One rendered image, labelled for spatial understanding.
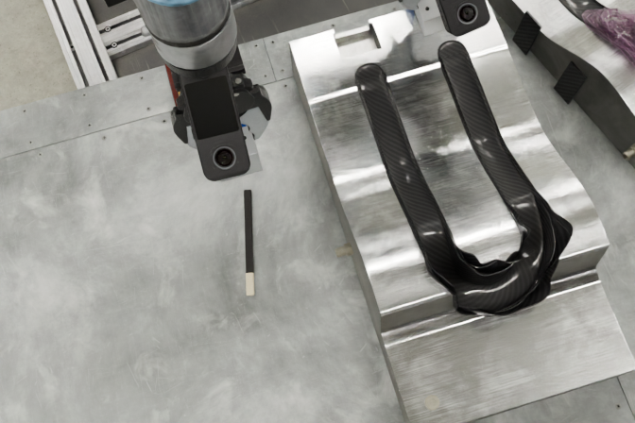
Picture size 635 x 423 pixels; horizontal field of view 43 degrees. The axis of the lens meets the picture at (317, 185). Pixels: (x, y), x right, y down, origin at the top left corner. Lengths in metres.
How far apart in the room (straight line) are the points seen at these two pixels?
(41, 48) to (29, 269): 1.19
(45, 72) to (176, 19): 1.53
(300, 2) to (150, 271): 0.99
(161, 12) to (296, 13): 1.23
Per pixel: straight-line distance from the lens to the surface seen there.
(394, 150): 0.97
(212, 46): 0.69
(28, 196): 1.12
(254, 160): 0.91
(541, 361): 0.95
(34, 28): 2.24
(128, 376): 1.02
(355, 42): 1.06
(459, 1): 0.86
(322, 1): 1.87
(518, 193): 0.93
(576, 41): 1.08
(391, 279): 0.86
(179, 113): 0.81
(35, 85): 2.16
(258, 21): 1.86
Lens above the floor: 1.77
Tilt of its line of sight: 69 degrees down
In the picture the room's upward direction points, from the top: 7 degrees counter-clockwise
